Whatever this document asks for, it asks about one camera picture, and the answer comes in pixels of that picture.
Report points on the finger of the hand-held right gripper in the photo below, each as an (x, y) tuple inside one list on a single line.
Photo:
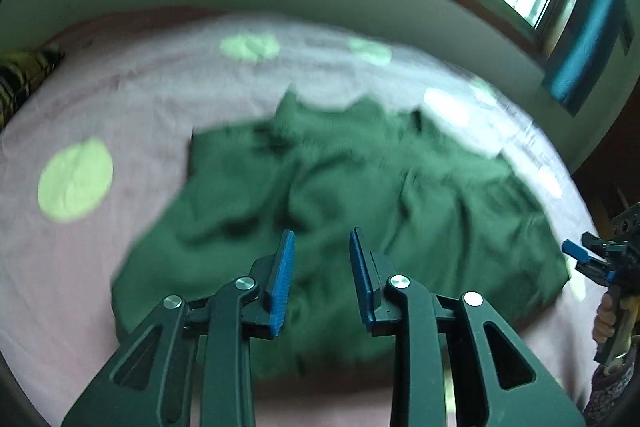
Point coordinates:
[(574, 249), (597, 271)]

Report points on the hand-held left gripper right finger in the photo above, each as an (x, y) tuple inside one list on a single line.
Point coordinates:
[(361, 277)]

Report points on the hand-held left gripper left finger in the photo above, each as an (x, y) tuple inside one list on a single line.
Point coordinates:
[(280, 287)]

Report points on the green bomber jacket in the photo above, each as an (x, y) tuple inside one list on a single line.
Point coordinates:
[(350, 187)]

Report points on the person's right forearm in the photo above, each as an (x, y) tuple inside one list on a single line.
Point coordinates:
[(612, 394)]

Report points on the person's right hand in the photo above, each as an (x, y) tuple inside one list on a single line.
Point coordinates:
[(604, 319)]

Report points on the teal curtain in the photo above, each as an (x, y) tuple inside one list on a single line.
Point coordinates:
[(585, 47)]

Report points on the pink bed with green dots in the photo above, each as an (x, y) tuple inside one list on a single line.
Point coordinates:
[(150, 72)]

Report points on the yellow black plaid pillow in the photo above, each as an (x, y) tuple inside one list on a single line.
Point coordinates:
[(20, 77)]

